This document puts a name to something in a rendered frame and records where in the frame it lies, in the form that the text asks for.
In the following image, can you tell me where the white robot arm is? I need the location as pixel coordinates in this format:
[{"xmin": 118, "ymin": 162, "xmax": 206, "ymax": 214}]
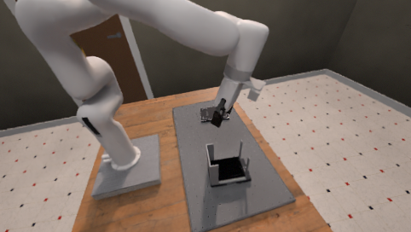
[{"xmin": 15, "ymin": 0, "xmax": 269, "ymax": 171}]

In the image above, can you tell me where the black well plate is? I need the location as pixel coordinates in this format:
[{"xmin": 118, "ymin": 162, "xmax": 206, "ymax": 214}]
[{"xmin": 210, "ymin": 156, "xmax": 246, "ymax": 181}]

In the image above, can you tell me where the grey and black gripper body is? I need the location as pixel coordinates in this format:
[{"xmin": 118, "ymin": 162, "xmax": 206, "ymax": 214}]
[{"xmin": 213, "ymin": 72, "xmax": 243, "ymax": 112}]

